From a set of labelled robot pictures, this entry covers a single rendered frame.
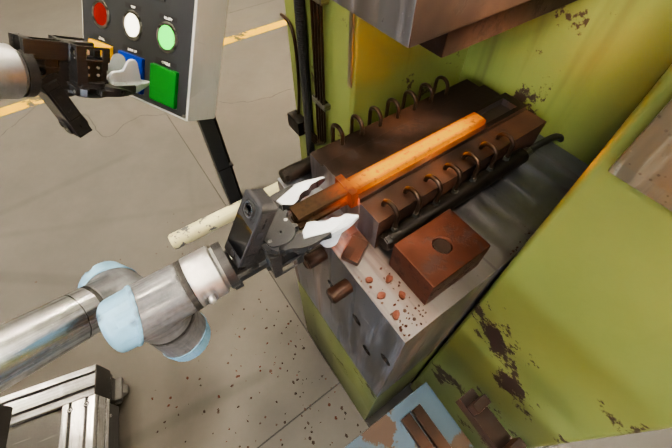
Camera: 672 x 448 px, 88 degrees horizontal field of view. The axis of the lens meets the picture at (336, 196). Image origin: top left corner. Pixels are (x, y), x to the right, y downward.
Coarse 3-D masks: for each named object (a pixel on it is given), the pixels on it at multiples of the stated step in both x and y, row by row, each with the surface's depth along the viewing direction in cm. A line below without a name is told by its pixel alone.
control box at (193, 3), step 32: (96, 0) 75; (128, 0) 71; (160, 0) 67; (192, 0) 64; (224, 0) 69; (96, 32) 78; (192, 32) 66; (224, 32) 72; (160, 64) 72; (192, 64) 69; (192, 96) 72
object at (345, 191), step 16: (448, 128) 64; (464, 128) 64; (416, 144) 62; (432, 144) 62; (384, 160) 59; (400, 160) 59; (416, 160) 60; (352, 176) 57; (368, 176) 57; (384, 176) 58; (320, 192) 54; (336, 192) 54; (352, 192) 54; (304, 208) 53; (320, 208) 53; (336, 208) 56; (304, 224) 54
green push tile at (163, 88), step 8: (152, 64) 72; (152, 72) 73; (160, 72) 72; (168, 72) 71; (176, 72) 70; (152, 80) 73; (160, 80) 72; (168, 80) 71; (176, 80) 71; (152, 88) 74; (160, 88) 73; (168, 88) 72; (176, 88) 71; (152, 96) 74; (160, 96) 73; (168, 96) 72; (176, 96) 72; (168, 104) 73; (176, 104) 73
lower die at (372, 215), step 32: (448, 96) 75; (480, 96) 74; (384, 128) 69; (416, 128) 67; (480, 128) 66; (512, 128) 67; (320, 160) 63; (352, 160) 62; (448, 160) 62; (480, 160) 62; (384, 192) 57; (384, 224) 55
